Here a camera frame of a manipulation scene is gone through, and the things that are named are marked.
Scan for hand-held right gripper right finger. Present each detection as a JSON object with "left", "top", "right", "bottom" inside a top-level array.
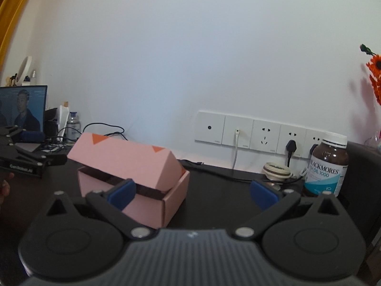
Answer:
[{"left": 231, "top": 180, "right": 341, "bottom": 240}]

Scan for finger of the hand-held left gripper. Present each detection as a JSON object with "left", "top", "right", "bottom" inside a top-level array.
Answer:
[
  {"left": 20, "top": 130, "right": 46, "bottom": 143},
  {"left": 15, "top": 146, "right": 68, "bottom": 168}
]

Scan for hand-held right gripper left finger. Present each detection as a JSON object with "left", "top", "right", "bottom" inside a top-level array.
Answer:
[{"left": 45, "top": 179, "right": 151, "bottom": 240}]

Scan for pink cardboard box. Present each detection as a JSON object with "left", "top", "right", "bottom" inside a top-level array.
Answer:
[{"left": 67, "top": 133, "right": 190, "bottom": 228}]

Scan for person's left hand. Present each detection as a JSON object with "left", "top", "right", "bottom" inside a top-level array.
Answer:
[{"left": 0, "top": 172, "right": 15, "bottom": 207}]

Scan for beige round suction holder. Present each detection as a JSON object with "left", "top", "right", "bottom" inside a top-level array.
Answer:
[{"left": 261, "top": 162, "right": 294, "bottom": 190}]

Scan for computer monitor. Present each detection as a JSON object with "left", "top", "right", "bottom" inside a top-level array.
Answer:
[{"left": 0, "top": 85, "right": 48, "bottom": 133}]

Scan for white squeeze tube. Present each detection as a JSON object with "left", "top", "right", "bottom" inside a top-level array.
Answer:
[{"left": 57, "top": 103, "right": 71, "bottom": 139}]

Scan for clear plastic bottle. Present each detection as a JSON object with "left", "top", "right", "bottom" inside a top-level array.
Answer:
[{"left": 67, "top": 112, "right": 82, "bottom": 143}]

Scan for black power plug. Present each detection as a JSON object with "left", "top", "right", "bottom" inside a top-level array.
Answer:
[{"left": 285, "top": 140, "right": 298, "bottom": 168}]

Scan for white oval object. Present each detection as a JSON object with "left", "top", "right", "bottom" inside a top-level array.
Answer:
[{"left": 17, "top": 56, "right": 33, "bottom": 84}]

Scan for brown supplement bottle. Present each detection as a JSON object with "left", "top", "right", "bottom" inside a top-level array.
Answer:
[{"left": 303, "top": 131, "right": 350, "bottom": 198}]

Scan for black glossy appliance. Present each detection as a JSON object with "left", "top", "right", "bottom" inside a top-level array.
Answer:
[{"left": 336, "top": 141, "right": 381, "bottom": 246}]

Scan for orange artificial flowers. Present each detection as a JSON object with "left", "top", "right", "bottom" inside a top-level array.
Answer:
[{"left": 359, "top": 44, "right": 381, "bottom": 105}]

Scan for white charging cable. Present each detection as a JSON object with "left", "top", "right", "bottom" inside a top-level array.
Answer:
[{"left": 231, "top": 129, "right": 240, "bottom": 171}]

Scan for tangled black cables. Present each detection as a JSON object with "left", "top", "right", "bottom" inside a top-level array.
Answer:
[{"left": 44, "top": 122, "right": 126, "bottom": 151}]

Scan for white wall socket row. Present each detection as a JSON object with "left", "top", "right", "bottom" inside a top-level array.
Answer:
[{"left": 195, "top": 110, "right": 331, "bottom": 159}]

